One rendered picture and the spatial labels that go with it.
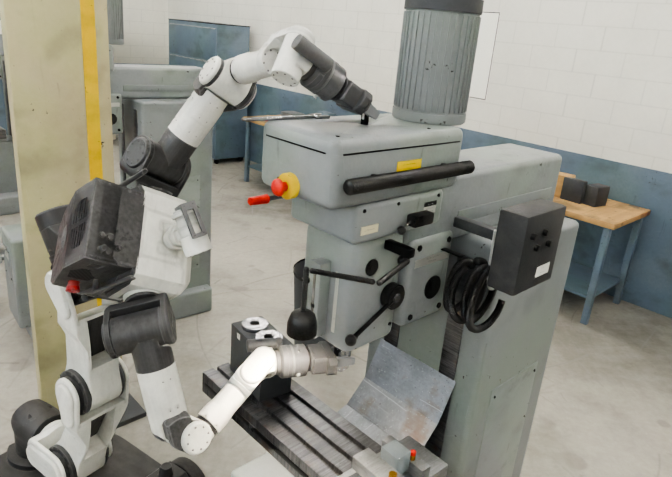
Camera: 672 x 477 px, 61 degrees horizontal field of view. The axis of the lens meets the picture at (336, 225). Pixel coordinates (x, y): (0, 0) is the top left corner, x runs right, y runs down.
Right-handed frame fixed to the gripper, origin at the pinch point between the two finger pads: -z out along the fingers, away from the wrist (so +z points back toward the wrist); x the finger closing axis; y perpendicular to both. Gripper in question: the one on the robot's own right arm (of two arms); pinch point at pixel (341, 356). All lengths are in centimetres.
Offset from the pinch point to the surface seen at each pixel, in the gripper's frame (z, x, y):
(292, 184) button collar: 21, -13, -54
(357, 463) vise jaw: -0.1, -19.5, 20.5
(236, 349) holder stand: 22, 41, 20
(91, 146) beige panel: 74, 155, -25
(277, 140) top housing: 23, -4, -62
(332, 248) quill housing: 7.9, -5.4, -35.2
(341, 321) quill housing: 5.3, -10.4, -17.2
